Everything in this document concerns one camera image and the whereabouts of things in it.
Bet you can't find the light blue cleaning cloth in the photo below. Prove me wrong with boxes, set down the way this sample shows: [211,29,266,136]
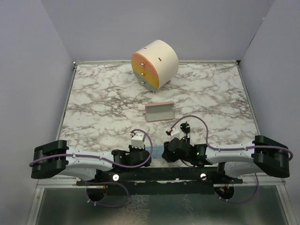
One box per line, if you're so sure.
[151,145,164,158]

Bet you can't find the pink glasses case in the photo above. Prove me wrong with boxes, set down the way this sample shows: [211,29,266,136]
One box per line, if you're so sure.
[145,101,175,122]

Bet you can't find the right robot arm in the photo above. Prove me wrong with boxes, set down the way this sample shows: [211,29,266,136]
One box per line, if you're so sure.
[162,135,292,183]

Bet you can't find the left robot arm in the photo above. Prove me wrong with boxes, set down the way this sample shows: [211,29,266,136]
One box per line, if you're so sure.
[29,140,153,185]

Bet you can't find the black sunglasses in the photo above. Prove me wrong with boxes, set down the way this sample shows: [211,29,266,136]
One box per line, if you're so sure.
[180,121,190,144]

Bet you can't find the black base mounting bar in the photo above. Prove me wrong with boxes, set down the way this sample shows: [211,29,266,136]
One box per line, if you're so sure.
[76,164,244,195]

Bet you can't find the round cream drawer cabinet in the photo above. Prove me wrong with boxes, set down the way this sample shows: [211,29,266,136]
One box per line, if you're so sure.
[131,40,179,92]

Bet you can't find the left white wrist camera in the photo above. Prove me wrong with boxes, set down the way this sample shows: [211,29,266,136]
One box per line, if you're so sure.
[131,131,145,149]

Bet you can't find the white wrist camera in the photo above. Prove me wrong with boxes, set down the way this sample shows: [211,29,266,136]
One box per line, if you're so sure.
[131,131,145,149]
[166,127,181,141]

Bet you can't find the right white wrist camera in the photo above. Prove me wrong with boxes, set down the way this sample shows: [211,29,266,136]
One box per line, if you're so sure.
[166,127,181,141]

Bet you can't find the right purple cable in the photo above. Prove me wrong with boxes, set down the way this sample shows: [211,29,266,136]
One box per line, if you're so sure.
[168,115,293,204]

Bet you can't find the purple cable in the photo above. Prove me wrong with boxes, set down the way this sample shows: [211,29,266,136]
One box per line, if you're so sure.
[29,128,153,207]
[168,115,293,204]

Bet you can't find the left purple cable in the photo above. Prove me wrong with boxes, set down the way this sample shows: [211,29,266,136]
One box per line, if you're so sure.
[29,128,153,207]

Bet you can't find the aluminium front rail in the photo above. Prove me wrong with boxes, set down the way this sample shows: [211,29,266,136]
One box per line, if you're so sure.
[36,174,286,188]

